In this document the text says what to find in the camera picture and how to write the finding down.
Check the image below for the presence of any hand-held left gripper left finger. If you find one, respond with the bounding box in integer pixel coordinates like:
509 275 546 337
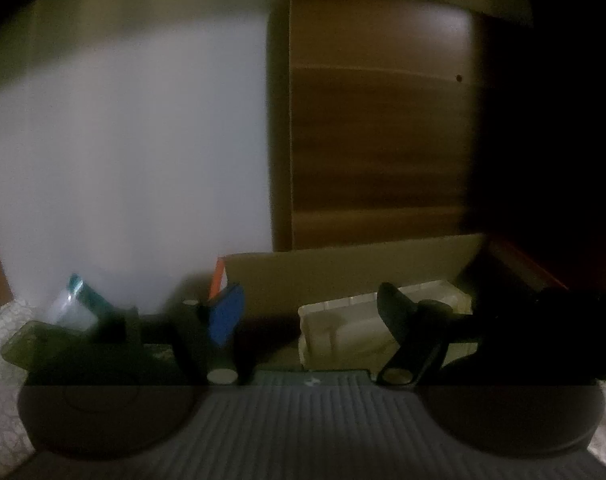
125 282 246 386

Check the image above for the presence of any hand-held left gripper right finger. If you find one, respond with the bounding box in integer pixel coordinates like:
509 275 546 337
375 281 476 387

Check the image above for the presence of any orange cardboard box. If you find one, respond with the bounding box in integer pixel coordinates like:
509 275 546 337
210 232 571 376

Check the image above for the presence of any white foam tray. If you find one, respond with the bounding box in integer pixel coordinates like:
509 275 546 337
298 280 474 373

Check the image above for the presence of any teal and white packet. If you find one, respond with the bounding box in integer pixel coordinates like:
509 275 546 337
45 273 128 341

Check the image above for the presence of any brown wooden headboard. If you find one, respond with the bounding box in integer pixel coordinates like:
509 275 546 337
265 0 534 253

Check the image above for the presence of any dark green tray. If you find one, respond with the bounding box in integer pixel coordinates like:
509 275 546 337
0 320 179 373

